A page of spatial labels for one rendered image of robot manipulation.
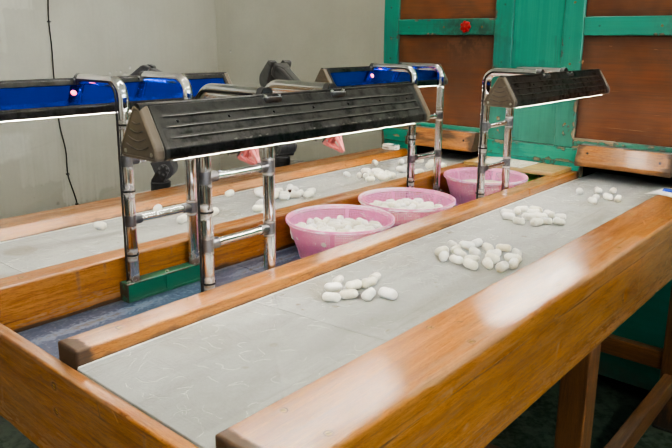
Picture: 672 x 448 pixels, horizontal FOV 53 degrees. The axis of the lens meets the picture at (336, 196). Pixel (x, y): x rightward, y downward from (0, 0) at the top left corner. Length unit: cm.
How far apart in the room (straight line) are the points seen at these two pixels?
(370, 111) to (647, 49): 132
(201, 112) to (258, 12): 340
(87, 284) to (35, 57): 251
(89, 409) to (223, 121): 42
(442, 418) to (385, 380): 12
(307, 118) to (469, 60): 158
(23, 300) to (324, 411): 69
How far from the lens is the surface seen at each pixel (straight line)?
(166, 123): 89
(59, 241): 166
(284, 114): 103
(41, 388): 111
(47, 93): 144
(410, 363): 95
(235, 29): 445
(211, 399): 92
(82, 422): 102
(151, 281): 144
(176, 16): 435
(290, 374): 97
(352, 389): 88
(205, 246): 119
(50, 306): 137
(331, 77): 195
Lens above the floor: 119
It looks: 13 degrees down
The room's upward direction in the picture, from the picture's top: straight up
